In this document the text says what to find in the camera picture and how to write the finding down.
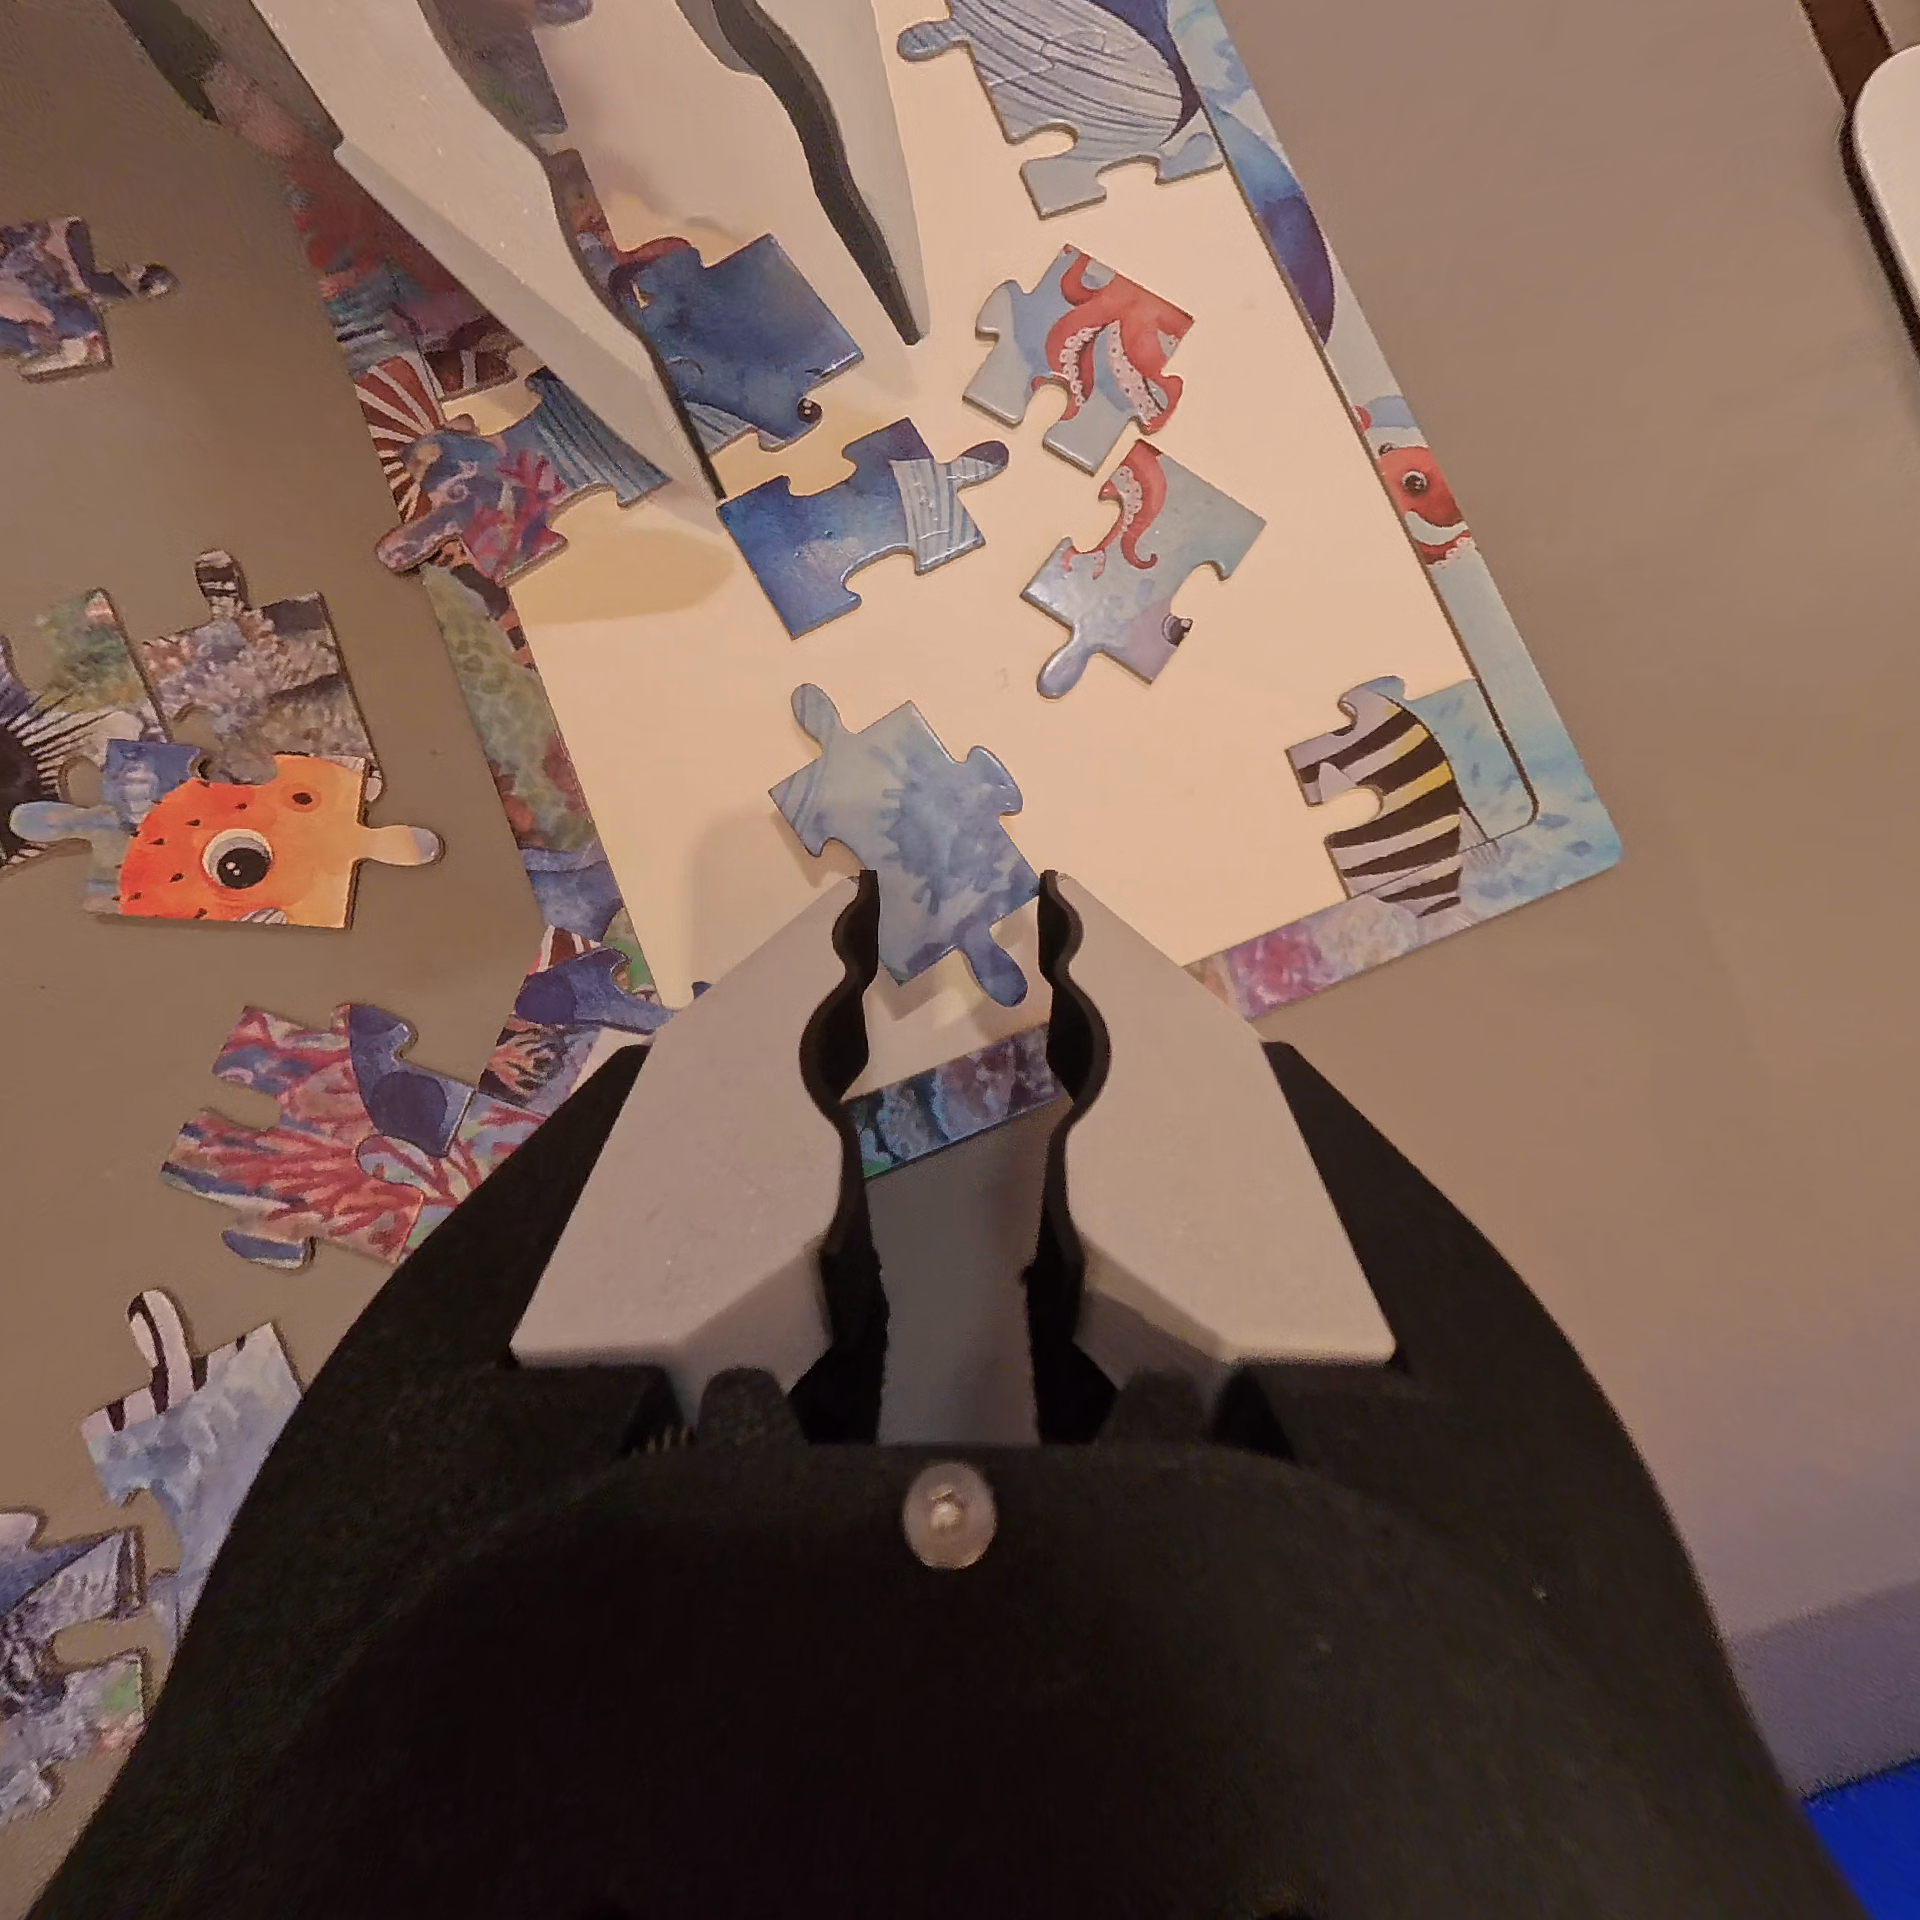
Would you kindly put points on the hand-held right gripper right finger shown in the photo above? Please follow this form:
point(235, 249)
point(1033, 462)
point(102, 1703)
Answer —
point(1216, 1200)

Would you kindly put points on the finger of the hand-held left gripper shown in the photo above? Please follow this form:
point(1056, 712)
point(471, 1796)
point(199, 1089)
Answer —
point(876, 136)
point(451, 182)

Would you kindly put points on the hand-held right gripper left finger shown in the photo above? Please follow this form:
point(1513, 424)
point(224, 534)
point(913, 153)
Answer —
point(675, 1200)

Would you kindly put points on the dark blue whale eye piece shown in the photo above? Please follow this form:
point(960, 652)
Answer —
point(749, 330)

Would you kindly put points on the striped whale belly puzzle piece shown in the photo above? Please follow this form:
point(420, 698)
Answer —
point(593, 443)

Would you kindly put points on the red octopus head puzzle piece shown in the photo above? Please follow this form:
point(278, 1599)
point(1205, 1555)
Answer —
point(1111, 344)

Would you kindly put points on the sea print jigsaw puzzle board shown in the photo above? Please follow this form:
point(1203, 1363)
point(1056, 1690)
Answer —
point(1142, 796)

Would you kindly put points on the pale blue splash puzzle piece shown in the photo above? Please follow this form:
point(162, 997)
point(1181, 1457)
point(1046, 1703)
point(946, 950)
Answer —
point(914, 811)

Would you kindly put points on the pale blue octopus arm piece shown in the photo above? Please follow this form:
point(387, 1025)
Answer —
point(1152, 599)

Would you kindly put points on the joined orange crab puzzle pieces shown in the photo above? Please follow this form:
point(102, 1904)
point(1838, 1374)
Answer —
point(388, 302)

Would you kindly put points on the joined blue whale puzzle pieces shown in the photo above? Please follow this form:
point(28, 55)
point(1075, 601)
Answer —
point(1050, 76)

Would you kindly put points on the dark blue striped puzzle piece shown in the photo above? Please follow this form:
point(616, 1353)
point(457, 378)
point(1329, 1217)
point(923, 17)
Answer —
point(824, 557)

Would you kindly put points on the striped fish puzzle piece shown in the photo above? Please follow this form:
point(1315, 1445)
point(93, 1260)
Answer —
point(1395, 811)

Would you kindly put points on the pale blue zebra-striped puzzle piece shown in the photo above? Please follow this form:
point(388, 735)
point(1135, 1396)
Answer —
point(192, 1440)

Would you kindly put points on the orange pufferfish puzzle piece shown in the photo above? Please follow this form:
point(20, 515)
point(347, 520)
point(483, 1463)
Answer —
point(254, 846)

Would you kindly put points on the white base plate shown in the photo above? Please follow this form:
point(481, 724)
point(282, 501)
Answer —
point(1890, 164)

